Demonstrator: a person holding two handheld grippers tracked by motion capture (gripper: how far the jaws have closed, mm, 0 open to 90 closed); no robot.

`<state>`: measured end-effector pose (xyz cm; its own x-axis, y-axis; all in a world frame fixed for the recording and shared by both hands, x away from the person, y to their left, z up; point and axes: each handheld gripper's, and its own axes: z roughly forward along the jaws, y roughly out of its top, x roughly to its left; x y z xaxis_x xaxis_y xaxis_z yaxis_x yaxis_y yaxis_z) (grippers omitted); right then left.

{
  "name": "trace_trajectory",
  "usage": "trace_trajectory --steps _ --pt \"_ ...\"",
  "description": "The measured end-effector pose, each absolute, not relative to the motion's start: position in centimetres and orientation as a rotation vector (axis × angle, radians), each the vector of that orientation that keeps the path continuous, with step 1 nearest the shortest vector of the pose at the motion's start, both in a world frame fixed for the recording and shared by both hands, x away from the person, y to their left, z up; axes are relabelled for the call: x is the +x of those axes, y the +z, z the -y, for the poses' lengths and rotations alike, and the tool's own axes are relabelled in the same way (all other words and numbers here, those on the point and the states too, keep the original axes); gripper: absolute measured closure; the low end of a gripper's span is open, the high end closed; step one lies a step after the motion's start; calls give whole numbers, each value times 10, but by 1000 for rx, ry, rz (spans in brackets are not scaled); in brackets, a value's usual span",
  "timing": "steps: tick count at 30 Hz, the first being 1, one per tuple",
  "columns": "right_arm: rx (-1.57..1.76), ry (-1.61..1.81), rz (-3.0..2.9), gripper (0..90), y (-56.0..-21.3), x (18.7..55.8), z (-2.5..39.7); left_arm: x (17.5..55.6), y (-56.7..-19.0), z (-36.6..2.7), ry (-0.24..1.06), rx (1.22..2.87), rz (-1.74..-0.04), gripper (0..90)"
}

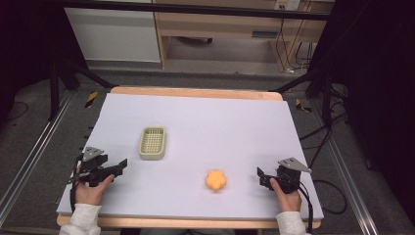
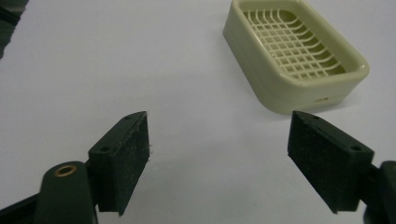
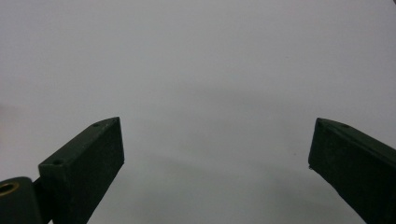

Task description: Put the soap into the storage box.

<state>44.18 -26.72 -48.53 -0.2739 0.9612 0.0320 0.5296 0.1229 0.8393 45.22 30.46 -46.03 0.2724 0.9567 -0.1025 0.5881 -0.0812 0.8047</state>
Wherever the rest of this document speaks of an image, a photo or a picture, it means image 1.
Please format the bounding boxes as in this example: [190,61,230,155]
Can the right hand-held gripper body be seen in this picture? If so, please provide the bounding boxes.
[274,157,313,194]

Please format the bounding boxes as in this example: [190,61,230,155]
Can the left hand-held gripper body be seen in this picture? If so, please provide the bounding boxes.
[76,146,110,188]

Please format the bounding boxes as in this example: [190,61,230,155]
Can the person's right hand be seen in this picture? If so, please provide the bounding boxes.
[269,177,303,213]

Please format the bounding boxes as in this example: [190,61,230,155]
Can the person's left hand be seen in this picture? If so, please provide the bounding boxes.
[74,173,116,207]

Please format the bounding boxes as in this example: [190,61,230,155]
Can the beige plastic basket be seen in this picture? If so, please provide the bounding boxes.
[138,125,167,162]

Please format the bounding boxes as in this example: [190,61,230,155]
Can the orange flower-shaped sponge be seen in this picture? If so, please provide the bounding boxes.
[205,168,228,193]

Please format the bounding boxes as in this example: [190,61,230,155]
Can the yellow black floor tape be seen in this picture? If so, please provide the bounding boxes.
[295,97,312,115]
[84,90,99,109]

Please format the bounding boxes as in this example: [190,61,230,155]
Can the white foam board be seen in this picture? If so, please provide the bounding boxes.
[55,92,325,221]

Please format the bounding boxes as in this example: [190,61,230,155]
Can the black metal stand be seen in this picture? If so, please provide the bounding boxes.
[268,65,337,129]
[48,55,115,122]

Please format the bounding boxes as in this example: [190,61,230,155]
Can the wooden table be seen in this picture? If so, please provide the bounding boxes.
[56,85,323,230]

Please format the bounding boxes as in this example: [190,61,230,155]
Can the white cabinet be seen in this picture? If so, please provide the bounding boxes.
[64,7,161,64]

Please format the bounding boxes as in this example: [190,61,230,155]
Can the wooden desk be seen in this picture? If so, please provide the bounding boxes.
[152,0,336,72]

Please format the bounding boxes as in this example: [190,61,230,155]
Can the white power strip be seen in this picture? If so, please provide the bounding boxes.
[274,0,301,12]

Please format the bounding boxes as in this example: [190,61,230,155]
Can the left hand-held gripper cable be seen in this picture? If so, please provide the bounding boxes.
[67,154,84,213]

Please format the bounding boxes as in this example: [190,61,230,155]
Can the hand-held gripper cable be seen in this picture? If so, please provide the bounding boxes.
[67,154,84,213]
[292,178,315,235]

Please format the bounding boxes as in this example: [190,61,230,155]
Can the right hand-held gripper cable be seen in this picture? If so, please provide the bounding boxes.
[292,178,315,235]

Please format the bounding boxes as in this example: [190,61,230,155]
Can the black floor cable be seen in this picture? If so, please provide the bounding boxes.
[299,111,349,215]

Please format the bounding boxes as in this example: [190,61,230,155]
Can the metal floor rail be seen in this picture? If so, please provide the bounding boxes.
[0,91,75,226]
[312,97,381,235]

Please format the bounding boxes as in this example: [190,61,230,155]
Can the black hanging cables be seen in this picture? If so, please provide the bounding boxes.
[274,9,315,73]

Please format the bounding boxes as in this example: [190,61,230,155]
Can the black metal frame bar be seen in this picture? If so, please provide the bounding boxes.
[62,0,331,22]

